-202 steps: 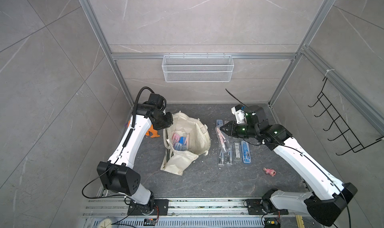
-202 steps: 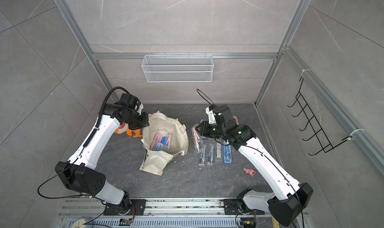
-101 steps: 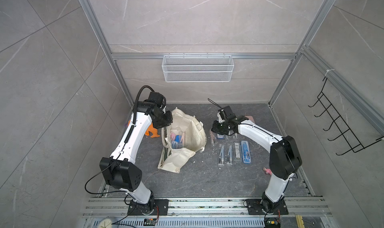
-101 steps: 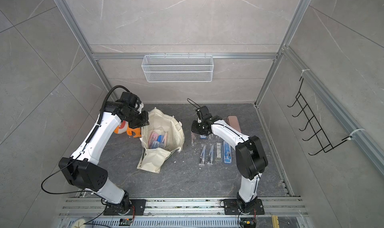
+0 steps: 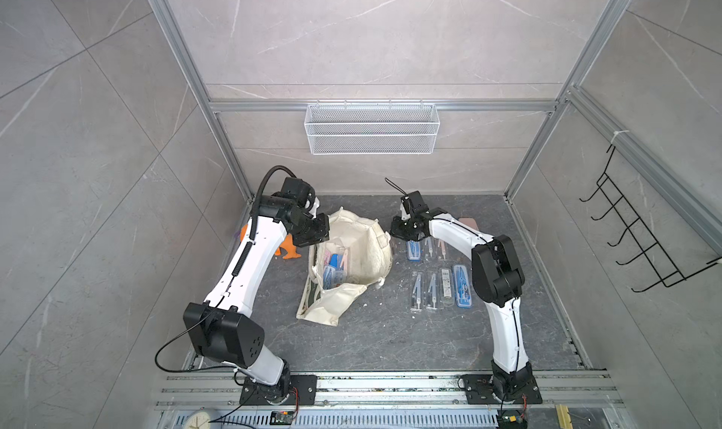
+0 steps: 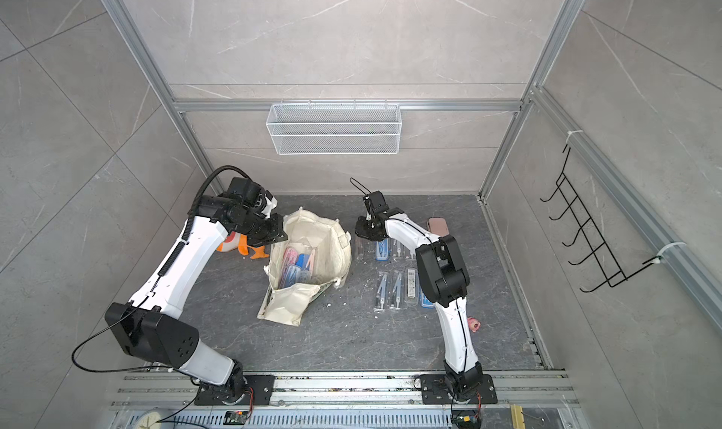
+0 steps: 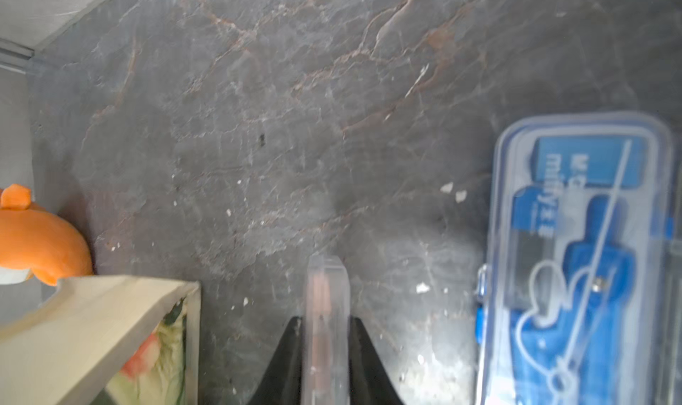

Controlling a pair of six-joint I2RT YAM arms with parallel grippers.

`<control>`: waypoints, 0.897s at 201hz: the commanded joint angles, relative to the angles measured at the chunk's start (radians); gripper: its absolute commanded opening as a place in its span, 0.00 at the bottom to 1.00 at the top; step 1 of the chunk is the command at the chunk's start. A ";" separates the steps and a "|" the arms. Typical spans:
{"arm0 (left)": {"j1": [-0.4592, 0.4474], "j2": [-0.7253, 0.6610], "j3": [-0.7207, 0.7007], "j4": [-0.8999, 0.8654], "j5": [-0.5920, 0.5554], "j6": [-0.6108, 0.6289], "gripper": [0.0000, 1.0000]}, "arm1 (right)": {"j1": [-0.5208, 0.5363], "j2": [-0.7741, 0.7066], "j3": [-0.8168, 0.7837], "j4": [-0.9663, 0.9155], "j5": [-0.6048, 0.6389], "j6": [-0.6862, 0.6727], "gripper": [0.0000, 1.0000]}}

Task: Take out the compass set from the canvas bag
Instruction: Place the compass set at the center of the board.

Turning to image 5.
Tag clear case barcode label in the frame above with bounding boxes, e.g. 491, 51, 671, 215
440, 267, 454, 306

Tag floral canvas tote bag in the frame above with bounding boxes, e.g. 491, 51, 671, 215
296, 208, 392, 327

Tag blue box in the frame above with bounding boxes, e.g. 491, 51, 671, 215
452, 265, 472, 309

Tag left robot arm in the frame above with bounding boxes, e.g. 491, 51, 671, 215
158, 165, 330, 401

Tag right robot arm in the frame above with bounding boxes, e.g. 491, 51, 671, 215
390, 211, 534, 402

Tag cases inside bag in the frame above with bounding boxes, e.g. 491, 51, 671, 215
322, 247, 350, 290

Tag orange shark plush toy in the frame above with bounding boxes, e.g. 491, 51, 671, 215
275, 235, 302, 260

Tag pink glasses case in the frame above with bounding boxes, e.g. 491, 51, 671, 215
459, 218, 479, 231

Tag white round clock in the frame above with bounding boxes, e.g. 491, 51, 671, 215
182, 409, 216, 429

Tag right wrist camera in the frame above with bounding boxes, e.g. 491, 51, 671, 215
400, 191, 429, 220

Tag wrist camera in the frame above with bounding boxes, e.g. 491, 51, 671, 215
400, 191, 429, 220
279, 176, 316, 210

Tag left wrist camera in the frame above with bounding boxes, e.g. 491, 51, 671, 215
279, 176, 316, 210

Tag white wire mesh basket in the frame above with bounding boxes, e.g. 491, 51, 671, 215
304, 103, 441, 156

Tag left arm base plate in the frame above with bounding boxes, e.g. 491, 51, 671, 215
240, 374, 318, 406

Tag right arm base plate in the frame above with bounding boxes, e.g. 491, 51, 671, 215
457, 374, 543, 406

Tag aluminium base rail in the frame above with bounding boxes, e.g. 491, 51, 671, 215
150, 370, 623, 409

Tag black wire hook rack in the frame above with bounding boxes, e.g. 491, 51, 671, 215
578, 146, 721, 294

